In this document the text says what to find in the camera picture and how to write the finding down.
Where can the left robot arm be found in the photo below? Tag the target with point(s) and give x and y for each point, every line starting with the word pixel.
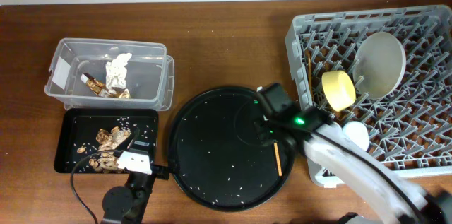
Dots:
pixel 127 203

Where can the food scraps pile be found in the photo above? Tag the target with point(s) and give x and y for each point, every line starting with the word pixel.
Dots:
pixel 106 162

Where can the gold foil wrapper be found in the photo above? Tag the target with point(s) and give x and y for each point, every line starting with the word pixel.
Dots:
pixel 100 88

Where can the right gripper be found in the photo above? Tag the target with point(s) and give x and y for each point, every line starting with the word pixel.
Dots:
pixel 262 133

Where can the white napkin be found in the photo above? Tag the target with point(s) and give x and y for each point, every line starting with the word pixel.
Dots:
pixel 116 72

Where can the yellow bowl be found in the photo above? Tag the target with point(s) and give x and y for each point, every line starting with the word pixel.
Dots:
pixel 338 89

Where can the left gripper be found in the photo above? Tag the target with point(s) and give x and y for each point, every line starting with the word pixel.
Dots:
pixel 162 173

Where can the black rectangular tray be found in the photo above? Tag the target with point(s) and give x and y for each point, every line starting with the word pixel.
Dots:
pixel 81 125

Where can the grey dishwasher rack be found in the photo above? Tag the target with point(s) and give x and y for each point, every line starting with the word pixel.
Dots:
pixel 410 128

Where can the round black tray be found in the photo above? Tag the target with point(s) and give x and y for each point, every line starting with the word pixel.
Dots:
pixel 219 165

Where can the clear plastic bin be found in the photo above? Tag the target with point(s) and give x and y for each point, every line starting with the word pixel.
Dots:
pixel 150 73

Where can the wooden chopstick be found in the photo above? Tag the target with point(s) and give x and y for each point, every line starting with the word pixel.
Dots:
pixel 309 76
pixel 277 159

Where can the blue cup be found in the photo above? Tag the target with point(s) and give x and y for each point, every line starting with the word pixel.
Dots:
pixel 358 134

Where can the grey plate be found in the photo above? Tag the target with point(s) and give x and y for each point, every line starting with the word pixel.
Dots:
pixel 381 63

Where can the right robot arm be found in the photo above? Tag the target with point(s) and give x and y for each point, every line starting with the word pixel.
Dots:
pixel 392 198

